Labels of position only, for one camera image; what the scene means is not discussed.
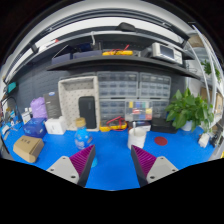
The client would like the clear organizer with coloured parts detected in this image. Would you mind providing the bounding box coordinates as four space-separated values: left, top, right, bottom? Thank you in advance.
124 99 154 122

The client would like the small white bottle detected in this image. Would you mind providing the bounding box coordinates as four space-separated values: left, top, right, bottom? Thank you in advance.
21 108 32 125

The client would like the purple plastic bag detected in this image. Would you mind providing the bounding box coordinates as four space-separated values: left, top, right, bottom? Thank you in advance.
29 96 49 120

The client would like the white shelf unit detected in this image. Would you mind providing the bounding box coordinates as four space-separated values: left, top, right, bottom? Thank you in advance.
188 24 224 134

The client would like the white carton box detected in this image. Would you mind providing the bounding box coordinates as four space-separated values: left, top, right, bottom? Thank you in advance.
44 115 68 136

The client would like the blue carton box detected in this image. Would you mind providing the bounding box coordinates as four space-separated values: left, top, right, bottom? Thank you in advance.
22 117 48 139

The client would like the white faceted cup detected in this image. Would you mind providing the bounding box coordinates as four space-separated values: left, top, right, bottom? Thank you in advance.
127 127 148 150

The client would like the black wall shelf unit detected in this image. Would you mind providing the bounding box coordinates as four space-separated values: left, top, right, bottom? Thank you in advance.
29 21 203 81

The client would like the brown cardboard box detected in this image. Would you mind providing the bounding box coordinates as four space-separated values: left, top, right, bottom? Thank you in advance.
12 134 45 164

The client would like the flat black box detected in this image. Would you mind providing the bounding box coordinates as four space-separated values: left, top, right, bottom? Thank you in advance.
150 118 179 135

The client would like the grey small-parts drawer cabinet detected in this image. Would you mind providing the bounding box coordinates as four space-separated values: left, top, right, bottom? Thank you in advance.
151 99 171 120
97 70 139 100
138 72 172 100
99 99 128 126

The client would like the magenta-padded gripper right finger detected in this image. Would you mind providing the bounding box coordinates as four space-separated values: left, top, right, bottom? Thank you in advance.
130 144 180 188

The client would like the blue drink bottle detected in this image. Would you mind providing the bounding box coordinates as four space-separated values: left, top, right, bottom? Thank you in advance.
73 117 99 168

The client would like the dark grey flat box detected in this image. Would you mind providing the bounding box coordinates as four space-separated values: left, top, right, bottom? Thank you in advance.
43 91 63 120

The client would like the white pegboard tray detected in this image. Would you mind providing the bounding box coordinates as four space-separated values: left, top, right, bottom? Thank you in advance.
57 75 101 132

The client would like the flat round red coaster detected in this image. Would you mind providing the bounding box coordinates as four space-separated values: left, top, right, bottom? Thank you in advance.
153 136 169 147

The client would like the yellow multimeter with red leads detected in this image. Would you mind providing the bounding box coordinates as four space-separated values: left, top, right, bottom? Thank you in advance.
99 115 128 133

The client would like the white charger block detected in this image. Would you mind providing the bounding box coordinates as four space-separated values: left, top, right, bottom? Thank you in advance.
198 132 211 149

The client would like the green potted plant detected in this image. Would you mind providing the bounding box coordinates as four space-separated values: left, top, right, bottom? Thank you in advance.
165 87 215 133

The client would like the teal plastic bin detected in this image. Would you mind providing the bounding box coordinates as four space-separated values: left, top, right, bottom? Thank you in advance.
7 82 18 94

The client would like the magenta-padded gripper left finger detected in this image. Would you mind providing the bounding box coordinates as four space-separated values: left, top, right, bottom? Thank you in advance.
45 144 97 188

